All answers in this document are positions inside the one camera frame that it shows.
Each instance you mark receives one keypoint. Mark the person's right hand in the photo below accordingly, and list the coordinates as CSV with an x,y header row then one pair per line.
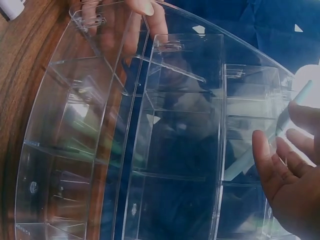
x,y
295,195

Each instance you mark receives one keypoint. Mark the clear acrylic compartment organizer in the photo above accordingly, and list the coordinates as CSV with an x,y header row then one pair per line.
x,y
175,140

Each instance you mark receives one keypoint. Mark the person's left hand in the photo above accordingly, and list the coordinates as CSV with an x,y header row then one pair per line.
x,y
120,27

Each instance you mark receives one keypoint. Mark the person's left fingers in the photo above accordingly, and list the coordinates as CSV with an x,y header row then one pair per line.
x,y
140,8

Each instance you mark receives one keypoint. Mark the white object with black edge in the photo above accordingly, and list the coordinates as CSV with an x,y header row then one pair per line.
x,y
11,7

